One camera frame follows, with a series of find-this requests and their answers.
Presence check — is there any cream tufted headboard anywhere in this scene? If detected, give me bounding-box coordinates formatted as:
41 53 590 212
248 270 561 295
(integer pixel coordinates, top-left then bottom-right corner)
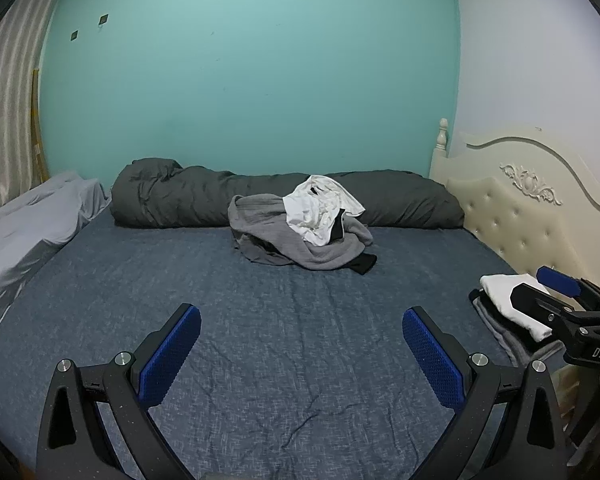
429 118 600 321

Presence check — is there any folded grey garment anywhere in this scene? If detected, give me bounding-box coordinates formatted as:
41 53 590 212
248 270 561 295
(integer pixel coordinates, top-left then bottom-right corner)
472 297 566 368

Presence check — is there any grey knit garment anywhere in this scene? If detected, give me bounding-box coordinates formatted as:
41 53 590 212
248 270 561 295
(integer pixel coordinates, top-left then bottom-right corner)
228 194 376 268

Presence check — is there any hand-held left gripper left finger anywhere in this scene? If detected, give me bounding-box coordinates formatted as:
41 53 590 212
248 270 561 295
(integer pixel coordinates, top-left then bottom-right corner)
36 302 202 480

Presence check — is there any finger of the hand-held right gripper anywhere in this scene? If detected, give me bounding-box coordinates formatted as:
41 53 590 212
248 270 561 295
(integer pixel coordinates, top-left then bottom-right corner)
510 284 583 333
536 266 600 311

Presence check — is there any dark grey rolled duvet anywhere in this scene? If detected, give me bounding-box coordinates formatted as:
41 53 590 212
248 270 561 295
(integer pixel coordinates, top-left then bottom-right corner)
111 158 465 231

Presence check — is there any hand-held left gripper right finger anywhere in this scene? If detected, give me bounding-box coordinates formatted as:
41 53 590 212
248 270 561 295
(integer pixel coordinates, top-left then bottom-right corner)
401 306 571 480

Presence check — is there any striped beige curtain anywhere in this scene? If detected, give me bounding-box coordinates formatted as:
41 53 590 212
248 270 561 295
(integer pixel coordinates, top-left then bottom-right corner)
0 0 76 231

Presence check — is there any white polo shirt black trim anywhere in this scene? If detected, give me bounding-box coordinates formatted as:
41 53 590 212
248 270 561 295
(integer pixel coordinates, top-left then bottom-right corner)
282 175 367 247

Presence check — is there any light grey blanket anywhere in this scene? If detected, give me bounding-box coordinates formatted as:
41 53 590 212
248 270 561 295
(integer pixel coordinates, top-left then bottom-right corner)
0 171 112 356

